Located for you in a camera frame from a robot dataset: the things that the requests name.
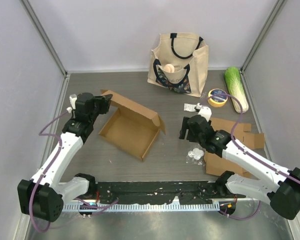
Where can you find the large cardboard box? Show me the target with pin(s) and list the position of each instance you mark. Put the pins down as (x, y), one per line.
(133, 128)

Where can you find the aluminium frame post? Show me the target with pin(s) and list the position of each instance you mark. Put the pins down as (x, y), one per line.
(277, 8)
(43, 35)

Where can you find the plastic bag of white discs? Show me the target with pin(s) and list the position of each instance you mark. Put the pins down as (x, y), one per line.
(195, 156)

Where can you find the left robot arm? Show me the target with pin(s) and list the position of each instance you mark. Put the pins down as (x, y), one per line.
(43, 196)

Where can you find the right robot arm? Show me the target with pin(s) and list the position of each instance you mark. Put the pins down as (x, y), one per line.
(274, 184)

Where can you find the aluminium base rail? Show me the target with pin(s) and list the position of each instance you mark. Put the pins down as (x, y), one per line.
(235, 184)

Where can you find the right aluminium frame post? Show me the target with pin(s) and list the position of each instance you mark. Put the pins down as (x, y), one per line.
(277, 8)

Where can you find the green plush cabbage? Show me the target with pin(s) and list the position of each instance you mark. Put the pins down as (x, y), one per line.
(235, 88)

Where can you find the left aluminium frame post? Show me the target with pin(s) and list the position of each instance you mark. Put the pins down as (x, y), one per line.
(43, 35)

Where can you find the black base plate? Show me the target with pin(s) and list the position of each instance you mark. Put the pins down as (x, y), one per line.
(159, 192)

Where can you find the beige canvas tote bag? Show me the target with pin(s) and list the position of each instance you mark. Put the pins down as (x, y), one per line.
(189, 54)

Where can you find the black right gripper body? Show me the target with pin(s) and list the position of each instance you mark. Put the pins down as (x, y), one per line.
(194, 138)

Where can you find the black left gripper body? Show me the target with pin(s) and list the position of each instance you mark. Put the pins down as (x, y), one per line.
(101, 106)

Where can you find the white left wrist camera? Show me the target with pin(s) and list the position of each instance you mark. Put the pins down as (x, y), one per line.
(72, 100)

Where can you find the wooden ball in bag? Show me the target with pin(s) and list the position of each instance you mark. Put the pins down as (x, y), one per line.
(169, 68)

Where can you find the small white packet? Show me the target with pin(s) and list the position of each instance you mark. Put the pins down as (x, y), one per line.
(189, 107)

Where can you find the yellow tape roll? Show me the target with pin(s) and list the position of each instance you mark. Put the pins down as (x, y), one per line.
(217, 98)

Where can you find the white slotted cable duct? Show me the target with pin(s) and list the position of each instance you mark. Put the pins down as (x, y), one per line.
(175, 206)

